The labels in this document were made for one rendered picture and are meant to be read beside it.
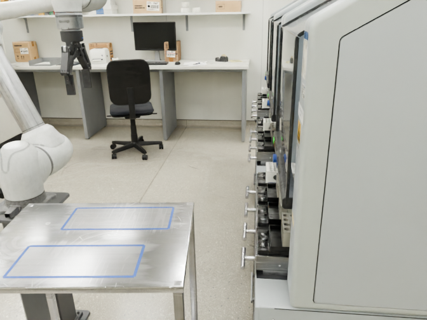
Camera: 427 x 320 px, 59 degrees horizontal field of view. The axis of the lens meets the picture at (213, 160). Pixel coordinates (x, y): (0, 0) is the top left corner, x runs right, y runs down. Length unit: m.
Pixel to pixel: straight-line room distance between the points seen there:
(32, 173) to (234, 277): 1.27
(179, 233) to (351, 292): 0.51
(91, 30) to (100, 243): 4.39
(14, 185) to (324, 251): 1.21
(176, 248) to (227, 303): 1.08
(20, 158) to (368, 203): 1.27
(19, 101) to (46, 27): 3.85
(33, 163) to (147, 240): 0.69
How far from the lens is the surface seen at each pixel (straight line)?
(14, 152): 1.66
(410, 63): 0.84
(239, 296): 2.19
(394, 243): 0.98
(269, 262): 1.12
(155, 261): 1.07
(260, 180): 1.53
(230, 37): 4.94
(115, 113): 3.99
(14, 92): 1.84
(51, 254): 1.19
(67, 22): 1.43
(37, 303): 1.97
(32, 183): 1.68
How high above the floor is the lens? 1.45
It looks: 21 degrees down
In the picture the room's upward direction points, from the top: 1 degrees counter-clockwise
